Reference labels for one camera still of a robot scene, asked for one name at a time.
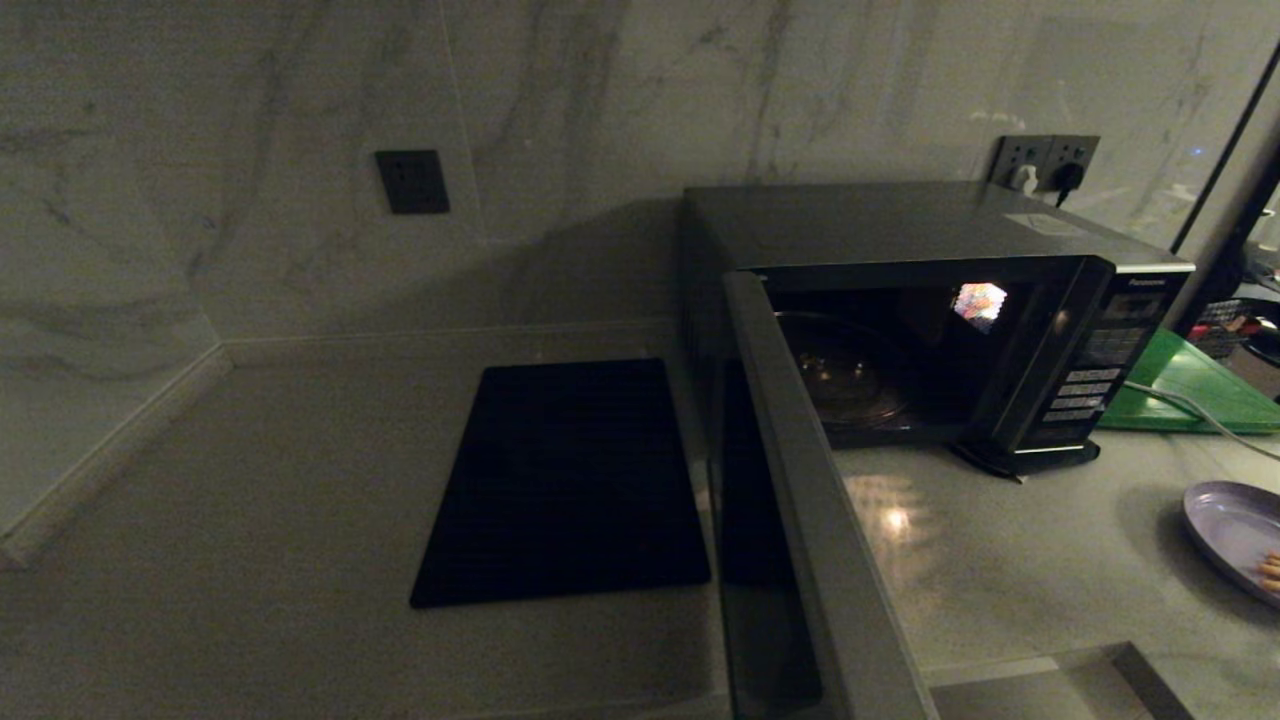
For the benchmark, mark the black glass microwave door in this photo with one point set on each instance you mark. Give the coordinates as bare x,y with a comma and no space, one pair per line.
830,560

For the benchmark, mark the grey wall socket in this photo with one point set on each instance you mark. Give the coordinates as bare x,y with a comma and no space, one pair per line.
1080,149
1018,151

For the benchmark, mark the white power plug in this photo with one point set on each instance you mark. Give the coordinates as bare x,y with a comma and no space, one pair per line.
1024,179

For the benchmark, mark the black partition frame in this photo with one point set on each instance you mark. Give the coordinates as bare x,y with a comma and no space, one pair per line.
1205,300

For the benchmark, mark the green cutting board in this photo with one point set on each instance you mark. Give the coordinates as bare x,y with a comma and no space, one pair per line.
1195,385

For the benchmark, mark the black power plug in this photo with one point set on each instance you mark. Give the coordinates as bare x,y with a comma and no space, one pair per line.
1069,177

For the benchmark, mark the purple plate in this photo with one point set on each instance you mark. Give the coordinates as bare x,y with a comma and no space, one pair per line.
1228,525

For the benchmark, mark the silver black microwave oven body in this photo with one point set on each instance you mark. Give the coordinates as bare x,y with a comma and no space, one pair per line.
880,220

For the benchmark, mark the dark single wall socket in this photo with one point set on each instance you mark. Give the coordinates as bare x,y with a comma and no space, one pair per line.
412,182

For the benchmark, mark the black induction cooktop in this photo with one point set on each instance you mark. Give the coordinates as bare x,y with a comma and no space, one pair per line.
570,480

